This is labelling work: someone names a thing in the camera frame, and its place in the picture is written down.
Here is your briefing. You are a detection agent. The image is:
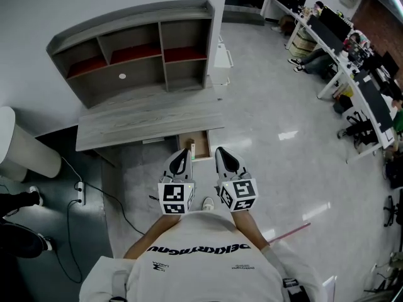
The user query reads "black cable with adapter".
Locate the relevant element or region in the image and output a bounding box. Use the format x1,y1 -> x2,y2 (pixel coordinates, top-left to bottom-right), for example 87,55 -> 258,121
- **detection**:
57,199 -> 84,284

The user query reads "long white office desk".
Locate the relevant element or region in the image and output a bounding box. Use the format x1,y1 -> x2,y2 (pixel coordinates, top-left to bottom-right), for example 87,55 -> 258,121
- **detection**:
260,0 -> 396,164

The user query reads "long black cable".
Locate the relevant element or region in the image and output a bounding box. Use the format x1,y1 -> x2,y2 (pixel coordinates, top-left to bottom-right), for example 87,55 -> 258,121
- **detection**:
83,182 -> 146,236

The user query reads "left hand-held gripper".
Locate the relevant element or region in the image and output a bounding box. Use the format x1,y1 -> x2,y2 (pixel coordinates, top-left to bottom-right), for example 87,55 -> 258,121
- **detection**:
157,148 -> 196,215

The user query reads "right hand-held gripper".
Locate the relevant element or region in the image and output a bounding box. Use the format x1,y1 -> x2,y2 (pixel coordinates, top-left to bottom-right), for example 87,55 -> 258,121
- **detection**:
215,146 -> 259,213

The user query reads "person's right forearm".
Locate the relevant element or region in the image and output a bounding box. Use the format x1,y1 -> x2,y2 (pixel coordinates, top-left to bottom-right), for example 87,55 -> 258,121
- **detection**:
232,208 -> 271,252

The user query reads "black office chair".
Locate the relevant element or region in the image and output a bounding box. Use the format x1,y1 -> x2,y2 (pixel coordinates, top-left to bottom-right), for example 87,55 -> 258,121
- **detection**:
337,111 -> 380,150

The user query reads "grey wooden desk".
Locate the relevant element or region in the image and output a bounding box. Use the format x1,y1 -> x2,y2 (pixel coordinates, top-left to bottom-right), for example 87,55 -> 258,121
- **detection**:
46,0 -> 226,168

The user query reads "white floor cabinet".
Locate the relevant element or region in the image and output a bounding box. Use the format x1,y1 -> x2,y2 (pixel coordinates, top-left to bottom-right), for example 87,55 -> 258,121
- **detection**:
213,35 -> 236,86

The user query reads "grey harness strap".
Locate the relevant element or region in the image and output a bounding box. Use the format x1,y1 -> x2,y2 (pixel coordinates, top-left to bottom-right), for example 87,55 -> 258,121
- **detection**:
108,271 -> 130,302
282,277 -> 312,302

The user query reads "white printed t-shirt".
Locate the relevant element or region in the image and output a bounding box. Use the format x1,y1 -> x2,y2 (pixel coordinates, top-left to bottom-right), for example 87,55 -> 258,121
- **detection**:
78,208 -> 328,302

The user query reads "red floor tape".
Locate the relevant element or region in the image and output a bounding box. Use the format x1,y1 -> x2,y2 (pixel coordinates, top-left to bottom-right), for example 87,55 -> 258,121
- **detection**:
267,221 -> 312,243

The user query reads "wooden drawer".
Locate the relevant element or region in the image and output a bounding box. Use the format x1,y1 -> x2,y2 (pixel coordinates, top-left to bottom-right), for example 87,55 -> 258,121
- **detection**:
176,130 -> 213,163

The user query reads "white power strip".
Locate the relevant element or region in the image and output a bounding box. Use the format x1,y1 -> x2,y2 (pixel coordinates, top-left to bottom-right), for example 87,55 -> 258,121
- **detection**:
76,181 -> 86,207

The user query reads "person's left forearm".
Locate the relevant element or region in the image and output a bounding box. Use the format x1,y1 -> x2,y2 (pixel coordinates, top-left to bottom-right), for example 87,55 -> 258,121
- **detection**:
123,211 -> 182,260

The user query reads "black chair base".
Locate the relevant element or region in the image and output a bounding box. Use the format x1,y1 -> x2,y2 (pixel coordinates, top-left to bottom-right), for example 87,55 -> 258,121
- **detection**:
382,187 -> 403,228

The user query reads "white cylindrical stand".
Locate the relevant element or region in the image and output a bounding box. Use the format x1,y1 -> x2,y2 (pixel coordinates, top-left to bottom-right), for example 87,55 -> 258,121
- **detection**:
0,105 -> 62,182

